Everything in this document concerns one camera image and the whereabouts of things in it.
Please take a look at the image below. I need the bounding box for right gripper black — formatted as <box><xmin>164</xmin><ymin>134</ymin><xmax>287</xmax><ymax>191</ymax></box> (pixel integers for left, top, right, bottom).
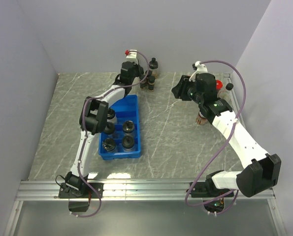
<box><xmin>171</xmin><ymin>75</ymin><xmax>204</xmax><ymax>105</ymax></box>

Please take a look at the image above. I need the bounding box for black cap bottle front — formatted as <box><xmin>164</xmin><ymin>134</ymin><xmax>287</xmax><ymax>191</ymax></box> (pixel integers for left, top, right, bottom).
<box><xmin>122</xmin><ymin>120</ymin><xmax>135</xmax><ymax>135</ymax></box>

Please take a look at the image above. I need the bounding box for black cap bottle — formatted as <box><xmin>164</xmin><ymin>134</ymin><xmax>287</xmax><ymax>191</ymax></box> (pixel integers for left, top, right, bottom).
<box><xmin>103</xmin><ymin>121</ymin><xmax>115</xmax><ymax>137</ymax></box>
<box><xmin>122</xmin><ymin>120</ymin><xmax>135</xmax><ymax>135</ymax></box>

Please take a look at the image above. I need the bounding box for black cap bottle back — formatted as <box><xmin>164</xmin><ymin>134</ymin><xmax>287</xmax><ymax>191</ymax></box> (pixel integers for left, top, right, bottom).
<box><xmin>103</xmin><ymin>121</ymin><xmax>115</xmax><ymax>137</ymax></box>

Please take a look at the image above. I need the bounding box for knob lid jar white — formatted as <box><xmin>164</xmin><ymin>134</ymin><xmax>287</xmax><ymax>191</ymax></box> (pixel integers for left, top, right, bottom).
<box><xmin>122</xmin><ymin>135</ymin><xmax>135</xmax><ymax>152</ymax></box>

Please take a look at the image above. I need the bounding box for blue divided plastic bin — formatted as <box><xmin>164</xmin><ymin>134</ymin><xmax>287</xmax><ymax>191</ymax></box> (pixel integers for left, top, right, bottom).
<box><xmin>98</xmin><ymin>95</ymin><xmax>141</xmax><ymax>160</ymax></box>

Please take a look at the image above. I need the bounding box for shaker jar white powder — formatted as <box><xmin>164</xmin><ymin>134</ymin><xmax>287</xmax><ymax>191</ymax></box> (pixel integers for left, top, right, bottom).
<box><xmin>102</xmin><ymin>138</ymin><xmax>117</xmax><ymax>153</ymax></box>

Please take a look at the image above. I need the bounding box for tall clear sauce bottle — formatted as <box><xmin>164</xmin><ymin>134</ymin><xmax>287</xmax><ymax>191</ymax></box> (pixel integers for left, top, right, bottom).
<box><xmin>218</xmin><ymin>83</ymin><xmax>234</xmax><ymax>100</ymax></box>

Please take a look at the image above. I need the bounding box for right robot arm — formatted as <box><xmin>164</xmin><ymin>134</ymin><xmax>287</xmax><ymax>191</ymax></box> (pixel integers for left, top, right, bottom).
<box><xmin>171</xmin><ymin>73</ymin><xmax>282</xmax><ymax>197</ymax></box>

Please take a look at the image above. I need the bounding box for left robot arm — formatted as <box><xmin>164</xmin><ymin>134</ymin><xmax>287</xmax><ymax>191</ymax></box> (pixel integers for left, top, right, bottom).
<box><xmin>59</xmin><ymin>59</ymin><xmax>144</xmax><ymax>198</ymax></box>

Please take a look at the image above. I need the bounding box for small spice jar left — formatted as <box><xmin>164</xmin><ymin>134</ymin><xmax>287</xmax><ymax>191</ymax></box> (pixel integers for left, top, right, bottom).
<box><xmin>139</xmin><ymin>79</ymin><xmax>148</xmax><ymax>89</ymax></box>

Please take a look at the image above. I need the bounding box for small spice jar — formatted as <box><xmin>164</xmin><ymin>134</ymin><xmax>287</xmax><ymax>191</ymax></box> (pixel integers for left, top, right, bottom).
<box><xmin>148</xmin><ymin>76</ymin><xmax>156</xmax><ymax>91</ymax></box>
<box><xmin>139</xmin><ymin>79</ymin><xmax>148</xmax><ymax>89</ymax></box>

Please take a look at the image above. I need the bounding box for small spice jar right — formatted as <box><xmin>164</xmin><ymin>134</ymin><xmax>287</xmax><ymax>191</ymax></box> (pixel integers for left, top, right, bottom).
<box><xmin>148</xmin><ymin>76</ymin><xmax>156</xmax><ymax>91</ymax></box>

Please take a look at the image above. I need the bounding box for white lid spice jar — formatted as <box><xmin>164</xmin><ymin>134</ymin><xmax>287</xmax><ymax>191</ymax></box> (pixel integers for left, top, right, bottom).
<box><xmin>196</xmin><ymin>112</ymin><xmax>208</xmax><ymax>125</ymax></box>

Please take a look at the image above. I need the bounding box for red lid jar right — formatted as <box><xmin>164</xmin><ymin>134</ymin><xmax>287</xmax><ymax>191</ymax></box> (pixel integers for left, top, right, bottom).
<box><xmin>216</xmin><ymin>80</ymin><xmax>223</xmax><ymax>91</ymax></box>

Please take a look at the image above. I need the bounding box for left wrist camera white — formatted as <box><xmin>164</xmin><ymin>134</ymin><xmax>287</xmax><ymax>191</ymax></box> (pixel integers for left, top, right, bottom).
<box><xmin>125</xmin><ymin>49</ymin><xmax>139</xmax><ymax>64</ymax></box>

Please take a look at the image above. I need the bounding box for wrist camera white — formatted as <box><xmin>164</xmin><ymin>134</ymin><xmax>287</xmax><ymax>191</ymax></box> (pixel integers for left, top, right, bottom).
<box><xmin>189</xmin><ymin>61</ymin><xmax>208</xmax><ymax>82</ymax></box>
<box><xmin>125</xmin><ymin>49</ymin><xmax>139</xmax><ymax>64</ymax></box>

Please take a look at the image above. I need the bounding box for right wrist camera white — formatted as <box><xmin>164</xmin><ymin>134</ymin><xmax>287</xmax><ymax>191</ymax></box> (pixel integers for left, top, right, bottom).
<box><xmin>189</xmin><ymin>61</ymin><xmax>208</xmax><ymax>82</ymax></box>

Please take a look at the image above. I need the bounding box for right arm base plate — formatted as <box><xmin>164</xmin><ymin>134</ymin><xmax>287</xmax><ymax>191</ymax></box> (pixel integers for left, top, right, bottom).
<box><xmin>189</xmin><ymin>181</ymin><xmax>234</xmax><ymax>198</ymax></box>

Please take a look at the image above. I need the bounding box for aluminium front rail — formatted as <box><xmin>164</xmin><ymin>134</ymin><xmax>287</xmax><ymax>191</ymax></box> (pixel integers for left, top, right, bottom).
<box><xmin>15</xmin><ymin>178</ymin><xmax>276</xmax><ymax>202</ymax></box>

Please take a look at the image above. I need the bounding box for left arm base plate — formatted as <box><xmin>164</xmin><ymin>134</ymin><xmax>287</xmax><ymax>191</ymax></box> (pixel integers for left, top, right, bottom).
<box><xmin>58</xmin><ymin>182</ymin><xmax>103</xmax><ymax>199</ymax></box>

